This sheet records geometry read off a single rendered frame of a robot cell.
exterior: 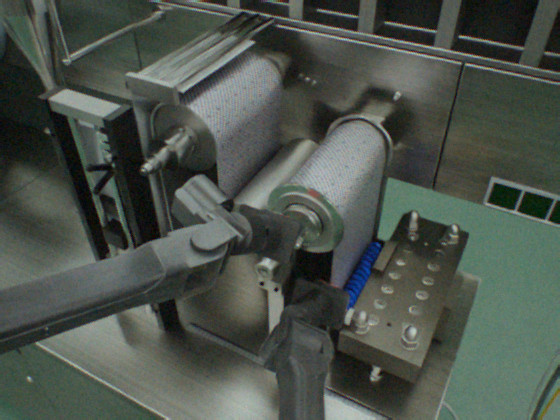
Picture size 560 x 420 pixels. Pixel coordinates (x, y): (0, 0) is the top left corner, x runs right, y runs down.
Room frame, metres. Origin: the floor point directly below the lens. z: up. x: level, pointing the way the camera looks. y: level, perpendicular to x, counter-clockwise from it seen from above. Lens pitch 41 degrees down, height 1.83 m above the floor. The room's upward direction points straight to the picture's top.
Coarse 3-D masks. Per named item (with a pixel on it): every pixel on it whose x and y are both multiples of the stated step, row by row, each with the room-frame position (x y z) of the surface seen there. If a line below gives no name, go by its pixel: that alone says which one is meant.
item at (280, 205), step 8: (280, 200) 0.66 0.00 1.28; (288, 200) 0.66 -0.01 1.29; (296, 200) 0.65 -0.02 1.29; (304, 200) 0.64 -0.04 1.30; (312, 200) 0.64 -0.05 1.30; (280, 208) 0.66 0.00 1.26; (320, 208) 0.63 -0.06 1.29; (320, 216) 0.63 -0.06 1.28; (328, 216) 0.62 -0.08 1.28; (328, 224) 0.62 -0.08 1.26; (328, 232) 0.62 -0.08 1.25; (320, 240) 0.63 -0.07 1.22; (328, 240) 0.62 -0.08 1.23
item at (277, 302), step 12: (288, 264) 0.63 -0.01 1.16; (276, 276) 0.62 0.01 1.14; (288, 276) 0.62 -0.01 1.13; (264, 288) 0.61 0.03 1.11; (276, 288) 0.60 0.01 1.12; (288, 288) 0.64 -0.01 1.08; (276, 300) 0.63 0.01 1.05; (288, 300) 0.64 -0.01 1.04; (276, 312) 0.63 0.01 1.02; (276, 324) 0.63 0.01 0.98
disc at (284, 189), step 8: (288, 184) 0.66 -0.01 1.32; (296, 184) 0.66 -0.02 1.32; (272, 192) 0.68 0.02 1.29; (280, 192) 0.67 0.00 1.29; (288, 192) 0.66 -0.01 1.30; (296, 192) 0.65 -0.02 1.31; (304, 192) 0.65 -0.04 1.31; (312, 192) 0.64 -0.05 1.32; (272, 200) 0.68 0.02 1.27; (320, 200) 0.63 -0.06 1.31; (328, 200) 0.63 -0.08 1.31; (272, 208) 0.68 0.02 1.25; (328, 208) 0.63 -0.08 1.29; (336, 208) 0.62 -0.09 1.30; (336, 216) 0.62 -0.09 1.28; (336, 224) 0.62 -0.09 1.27; (336, 232) 0.62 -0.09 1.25; (336, 240) 0.62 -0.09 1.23; (304, 248) 0.65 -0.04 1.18; (312, 248) 0.64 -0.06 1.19; (320, 248) 0.63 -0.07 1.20; (328, 248) 0.62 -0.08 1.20
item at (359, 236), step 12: (372, 204) 0.80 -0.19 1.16; (360, 216) 0.73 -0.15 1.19; (372, 216) 0.81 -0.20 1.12; (360, 228) 0.74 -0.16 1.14; (372, 228) 0.82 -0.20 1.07; (348, 240) 0.68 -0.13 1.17; (360, 240) 0.75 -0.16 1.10; (336, 252) 0.63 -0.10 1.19; (348, 252) 0.69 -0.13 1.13; (360, 252) 0.76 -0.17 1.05; (336, 264) 0.63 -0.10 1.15; (348, 264) 0.70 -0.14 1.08; (336, 276) 0.64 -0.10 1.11; (348, 276) 0.70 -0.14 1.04
